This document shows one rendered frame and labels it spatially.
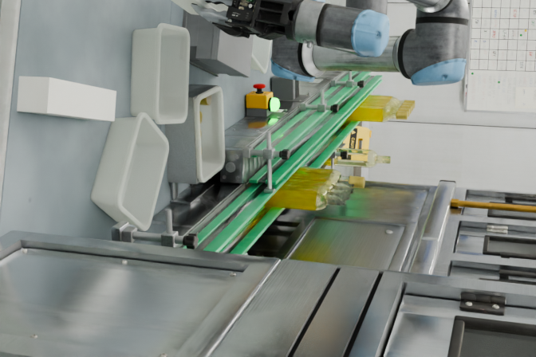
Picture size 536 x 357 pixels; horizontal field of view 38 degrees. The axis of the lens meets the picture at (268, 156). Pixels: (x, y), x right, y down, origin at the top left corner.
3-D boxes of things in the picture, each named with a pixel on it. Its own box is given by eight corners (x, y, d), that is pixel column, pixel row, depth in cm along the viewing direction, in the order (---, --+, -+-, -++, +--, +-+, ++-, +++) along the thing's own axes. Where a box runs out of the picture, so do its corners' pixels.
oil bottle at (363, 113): (337, 120, 326) (406, 123, 318) (337, 107, 324) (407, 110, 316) (340, 117, 331) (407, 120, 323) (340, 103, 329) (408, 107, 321)
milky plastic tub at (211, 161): (169, 182, 199) (201, 186, 196) (164, 96, 193) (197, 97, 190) (195, 164, 215) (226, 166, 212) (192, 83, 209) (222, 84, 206)
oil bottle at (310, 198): (252, 205, 224) (325, 212, 218) (252, 186, 222) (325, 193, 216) (258, 199, 229) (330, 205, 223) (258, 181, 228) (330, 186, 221)
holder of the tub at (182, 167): (169, 202, 200) (197, 205, 198) (163, 96, 193) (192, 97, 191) (195, 182, 216) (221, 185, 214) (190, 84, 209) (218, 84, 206)
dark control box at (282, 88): (269, 99, 278) (293, 100, 275) (269, 76, 276) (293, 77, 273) (277, 95, 285) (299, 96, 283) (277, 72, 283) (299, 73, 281)
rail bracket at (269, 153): (243, 191, 214) (287, 195, 210) (242, 131, 209) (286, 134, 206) (246, 188, 217) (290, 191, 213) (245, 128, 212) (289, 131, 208)
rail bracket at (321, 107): (297, 111, 266) (336, 113, 262) (297, 90, 264) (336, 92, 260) (301, 109, 270) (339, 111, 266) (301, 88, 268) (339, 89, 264)
